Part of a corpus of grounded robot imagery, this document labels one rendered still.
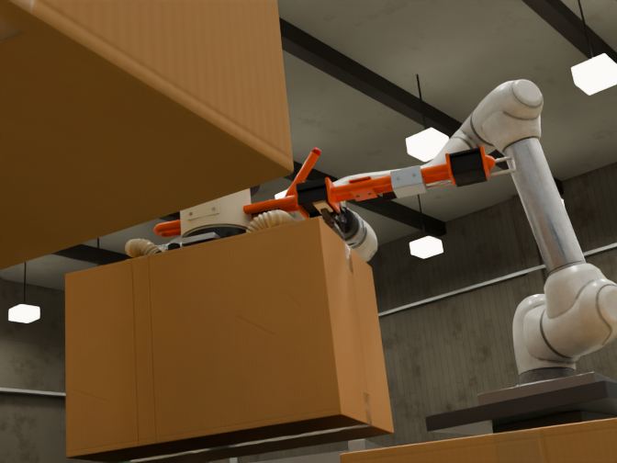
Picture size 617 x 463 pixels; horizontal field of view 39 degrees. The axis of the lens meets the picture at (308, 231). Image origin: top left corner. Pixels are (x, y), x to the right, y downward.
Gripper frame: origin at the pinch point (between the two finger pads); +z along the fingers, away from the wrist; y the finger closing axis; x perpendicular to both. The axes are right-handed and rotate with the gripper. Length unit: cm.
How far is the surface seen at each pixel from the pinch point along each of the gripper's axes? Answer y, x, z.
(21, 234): 59, -17, 141
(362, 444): 60, -10, 34
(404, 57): -547, 73, -863
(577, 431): 67, -45, 79
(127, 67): 58, -30, 154
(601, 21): -547, -189, -891
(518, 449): 68, -38, 79
